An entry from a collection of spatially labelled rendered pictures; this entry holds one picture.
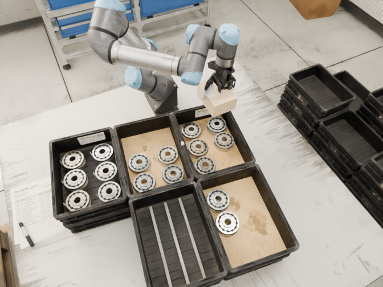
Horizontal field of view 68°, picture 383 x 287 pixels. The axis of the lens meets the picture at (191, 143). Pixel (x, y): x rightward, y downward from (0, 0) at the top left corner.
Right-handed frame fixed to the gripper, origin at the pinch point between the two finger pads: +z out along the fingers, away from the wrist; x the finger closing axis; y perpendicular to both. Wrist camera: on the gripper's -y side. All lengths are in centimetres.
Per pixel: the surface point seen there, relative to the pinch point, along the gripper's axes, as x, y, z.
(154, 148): -32.4, -1.3, 26.8
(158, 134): -27.1, -8.7, 26.9
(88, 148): -62, -16, 27
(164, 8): 51, -185, 75
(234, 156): 1.9, 20.6, 26.5
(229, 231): -21, 53, 23
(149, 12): 34, -185, 75
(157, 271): -54, 53, 27
